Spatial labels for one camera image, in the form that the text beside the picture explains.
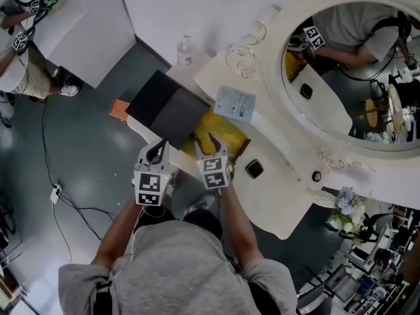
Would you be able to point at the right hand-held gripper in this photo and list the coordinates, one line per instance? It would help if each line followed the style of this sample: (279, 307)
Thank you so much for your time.
(215, 172)

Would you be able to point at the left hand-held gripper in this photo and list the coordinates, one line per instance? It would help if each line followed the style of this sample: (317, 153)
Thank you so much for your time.
(147, 184)

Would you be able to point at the square black makeup compact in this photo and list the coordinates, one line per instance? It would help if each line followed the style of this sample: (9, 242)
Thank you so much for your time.
(255, 168)

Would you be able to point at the small round black makeup jar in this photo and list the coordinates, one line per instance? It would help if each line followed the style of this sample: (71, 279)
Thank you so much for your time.
(317, 176)

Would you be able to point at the person's right forearm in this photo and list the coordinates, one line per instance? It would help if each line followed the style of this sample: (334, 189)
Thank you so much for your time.
(241, 228)

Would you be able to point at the person's left forearm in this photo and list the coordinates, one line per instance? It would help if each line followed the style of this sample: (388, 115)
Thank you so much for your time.
(115, 231)

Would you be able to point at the orange box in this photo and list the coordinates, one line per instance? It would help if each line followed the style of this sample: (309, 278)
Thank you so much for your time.
(117, 109)

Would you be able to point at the person's white shoe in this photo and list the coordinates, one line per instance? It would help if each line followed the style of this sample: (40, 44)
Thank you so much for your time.
(171, 182)
(201, 202)

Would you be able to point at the white printed paper sheet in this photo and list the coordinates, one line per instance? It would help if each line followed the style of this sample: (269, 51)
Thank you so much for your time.
(234, 103)

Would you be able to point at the person's black trousers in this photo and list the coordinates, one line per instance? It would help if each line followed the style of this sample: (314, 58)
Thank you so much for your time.
(203, 220)

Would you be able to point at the clear plastic water bottle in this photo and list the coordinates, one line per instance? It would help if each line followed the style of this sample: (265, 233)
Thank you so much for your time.
(184, 52)

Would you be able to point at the white power strip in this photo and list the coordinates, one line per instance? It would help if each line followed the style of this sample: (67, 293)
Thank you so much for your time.
(55, 194)

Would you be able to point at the person's grey t-shirt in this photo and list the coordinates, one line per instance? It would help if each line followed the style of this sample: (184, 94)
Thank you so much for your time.
(183, 274)

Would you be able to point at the white desk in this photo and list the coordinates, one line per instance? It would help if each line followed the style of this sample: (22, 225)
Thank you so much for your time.
(88, 28)

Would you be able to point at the purple and white flower bouquet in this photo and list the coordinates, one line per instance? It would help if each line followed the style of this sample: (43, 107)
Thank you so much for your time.
(348, 208)

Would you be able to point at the black office chair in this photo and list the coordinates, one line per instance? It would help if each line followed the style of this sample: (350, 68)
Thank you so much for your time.
(313, 294)

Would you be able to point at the oval mirror white ornate frame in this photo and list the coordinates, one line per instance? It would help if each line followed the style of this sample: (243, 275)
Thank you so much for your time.
(275, 77)

